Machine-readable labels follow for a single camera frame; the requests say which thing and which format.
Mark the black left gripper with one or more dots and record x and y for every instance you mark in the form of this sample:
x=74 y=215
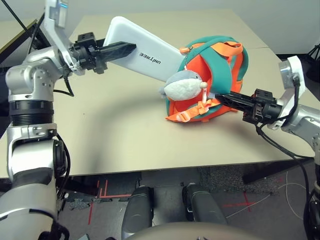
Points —
x=86 y=53

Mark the thin black pole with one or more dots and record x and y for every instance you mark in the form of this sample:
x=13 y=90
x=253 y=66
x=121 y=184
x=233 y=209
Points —
x=17 y=16

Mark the grey left robot leg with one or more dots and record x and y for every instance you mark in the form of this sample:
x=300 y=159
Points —
x=137 y=212

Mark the grey robot leg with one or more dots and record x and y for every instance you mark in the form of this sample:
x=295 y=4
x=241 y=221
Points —
x=137 y=212
x=202 y=207

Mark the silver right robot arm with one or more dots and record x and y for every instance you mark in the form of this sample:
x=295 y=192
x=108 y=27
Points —
x=307 y=120

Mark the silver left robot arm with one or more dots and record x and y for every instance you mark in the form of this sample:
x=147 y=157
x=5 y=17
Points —
x=30 y=75

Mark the black tripod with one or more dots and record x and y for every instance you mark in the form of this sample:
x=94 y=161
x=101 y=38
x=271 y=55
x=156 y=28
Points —
x=315 y=62

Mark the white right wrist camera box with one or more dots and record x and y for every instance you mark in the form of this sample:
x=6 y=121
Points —
x=292 y=70

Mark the grey carpet scrap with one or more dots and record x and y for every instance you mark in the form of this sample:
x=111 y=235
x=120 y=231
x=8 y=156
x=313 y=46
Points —
x=80 y=204

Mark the black table frame beam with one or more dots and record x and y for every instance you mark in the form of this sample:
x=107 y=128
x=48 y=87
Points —
x=80 y=186
x=270 y=172

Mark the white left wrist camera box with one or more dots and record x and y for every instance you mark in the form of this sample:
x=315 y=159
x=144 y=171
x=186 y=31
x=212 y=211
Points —
x=53 y=15

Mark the teal and orange backpack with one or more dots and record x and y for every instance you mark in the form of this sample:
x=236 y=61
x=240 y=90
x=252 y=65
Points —
x=220 y=67

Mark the beige robot torso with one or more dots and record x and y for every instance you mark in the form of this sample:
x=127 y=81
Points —
x=190 y=232

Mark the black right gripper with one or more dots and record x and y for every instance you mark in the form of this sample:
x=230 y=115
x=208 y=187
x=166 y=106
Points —
x=262 y=107

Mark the side table with black frame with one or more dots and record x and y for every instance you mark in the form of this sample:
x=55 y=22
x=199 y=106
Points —
x=15 y=32

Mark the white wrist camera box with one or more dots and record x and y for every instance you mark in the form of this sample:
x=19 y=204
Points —
x=292 y=70
x=53 y=15

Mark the grey right robot leg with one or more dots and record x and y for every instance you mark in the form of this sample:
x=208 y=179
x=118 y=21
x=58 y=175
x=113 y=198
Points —
x=202 y=207

